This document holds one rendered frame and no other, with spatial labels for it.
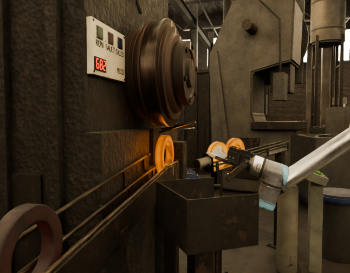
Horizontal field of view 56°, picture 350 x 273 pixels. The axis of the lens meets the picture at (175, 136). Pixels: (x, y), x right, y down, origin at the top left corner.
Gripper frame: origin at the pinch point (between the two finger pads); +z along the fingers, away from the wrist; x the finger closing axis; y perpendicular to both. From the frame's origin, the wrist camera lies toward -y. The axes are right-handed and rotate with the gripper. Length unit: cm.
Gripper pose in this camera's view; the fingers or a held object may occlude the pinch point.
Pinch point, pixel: (208, 154)
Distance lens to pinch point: 159.1
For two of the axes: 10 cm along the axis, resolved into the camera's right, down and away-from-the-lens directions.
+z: -9.2, -3.0, 2.3
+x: -2.6, 0.4, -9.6
